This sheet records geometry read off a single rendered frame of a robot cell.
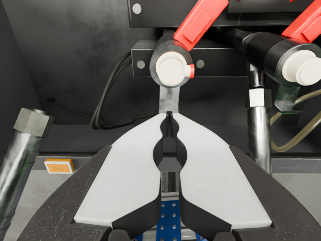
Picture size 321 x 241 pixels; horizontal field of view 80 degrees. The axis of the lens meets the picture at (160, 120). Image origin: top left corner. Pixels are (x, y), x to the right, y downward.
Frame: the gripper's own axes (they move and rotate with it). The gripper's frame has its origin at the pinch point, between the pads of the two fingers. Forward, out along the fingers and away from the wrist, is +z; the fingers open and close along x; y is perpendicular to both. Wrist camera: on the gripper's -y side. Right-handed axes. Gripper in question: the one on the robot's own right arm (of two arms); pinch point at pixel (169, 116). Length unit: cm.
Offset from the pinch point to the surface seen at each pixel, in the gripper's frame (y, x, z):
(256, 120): 2.4, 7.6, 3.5
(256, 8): -5.9, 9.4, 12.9
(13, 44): -0.5, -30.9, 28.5
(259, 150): 4.4, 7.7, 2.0
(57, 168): 20.8, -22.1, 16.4
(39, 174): 124, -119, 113
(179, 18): -5.1, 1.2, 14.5
